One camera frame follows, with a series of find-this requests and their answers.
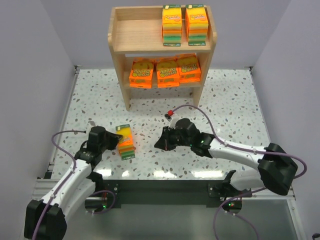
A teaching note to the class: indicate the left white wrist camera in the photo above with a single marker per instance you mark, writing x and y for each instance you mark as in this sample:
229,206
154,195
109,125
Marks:
90,125

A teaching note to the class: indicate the wooden two-tier shelf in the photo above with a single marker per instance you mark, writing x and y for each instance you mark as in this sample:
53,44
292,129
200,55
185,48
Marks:
137,31

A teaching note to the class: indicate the orange Scrub Daddy box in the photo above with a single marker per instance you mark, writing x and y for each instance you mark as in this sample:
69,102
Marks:
167,72
188,68
141,73

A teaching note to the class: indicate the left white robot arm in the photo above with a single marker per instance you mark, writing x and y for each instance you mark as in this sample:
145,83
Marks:
46,218

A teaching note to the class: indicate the Sponge Daddy sponge pack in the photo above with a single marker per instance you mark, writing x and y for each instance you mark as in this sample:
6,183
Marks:
171,25
196,24
125,145

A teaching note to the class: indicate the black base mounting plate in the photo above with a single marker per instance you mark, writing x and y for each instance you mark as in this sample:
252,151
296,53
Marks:
197,198

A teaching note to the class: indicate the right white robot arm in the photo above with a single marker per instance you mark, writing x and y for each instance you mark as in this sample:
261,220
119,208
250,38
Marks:
269,167

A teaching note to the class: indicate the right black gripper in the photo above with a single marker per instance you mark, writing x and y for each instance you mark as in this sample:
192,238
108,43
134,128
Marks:
167,139

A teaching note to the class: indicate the aluminium frame rail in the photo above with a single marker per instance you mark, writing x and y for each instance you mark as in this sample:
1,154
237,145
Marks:
213,188

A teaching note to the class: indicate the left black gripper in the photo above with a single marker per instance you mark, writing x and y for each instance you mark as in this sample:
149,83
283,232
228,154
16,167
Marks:
110,139

